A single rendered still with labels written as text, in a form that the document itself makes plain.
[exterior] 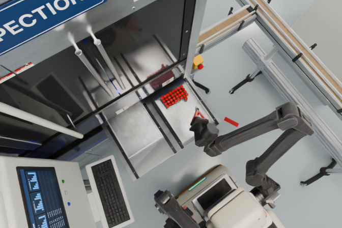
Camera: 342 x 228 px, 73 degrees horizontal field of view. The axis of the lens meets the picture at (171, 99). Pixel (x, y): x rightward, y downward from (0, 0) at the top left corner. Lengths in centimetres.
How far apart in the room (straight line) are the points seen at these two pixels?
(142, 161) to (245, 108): 145
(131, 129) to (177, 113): 33
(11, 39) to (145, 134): 107
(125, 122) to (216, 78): 139
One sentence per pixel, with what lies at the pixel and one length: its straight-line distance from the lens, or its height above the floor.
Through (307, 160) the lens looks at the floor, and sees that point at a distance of 280.
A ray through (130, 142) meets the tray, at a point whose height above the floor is 88.
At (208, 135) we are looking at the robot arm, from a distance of 106.
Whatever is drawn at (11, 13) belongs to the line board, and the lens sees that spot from 63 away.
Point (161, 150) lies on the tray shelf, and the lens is 154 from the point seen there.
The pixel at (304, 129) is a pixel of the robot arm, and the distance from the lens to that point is 101.
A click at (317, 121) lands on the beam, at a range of 226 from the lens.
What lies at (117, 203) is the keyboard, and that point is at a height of 83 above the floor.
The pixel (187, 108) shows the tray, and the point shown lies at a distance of 159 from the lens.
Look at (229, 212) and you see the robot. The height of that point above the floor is 135.
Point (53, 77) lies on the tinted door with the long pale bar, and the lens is 88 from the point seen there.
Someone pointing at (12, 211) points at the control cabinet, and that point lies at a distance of 104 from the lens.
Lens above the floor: 242
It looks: 73 degrees down
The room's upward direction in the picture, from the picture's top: 2 degrees clockwise
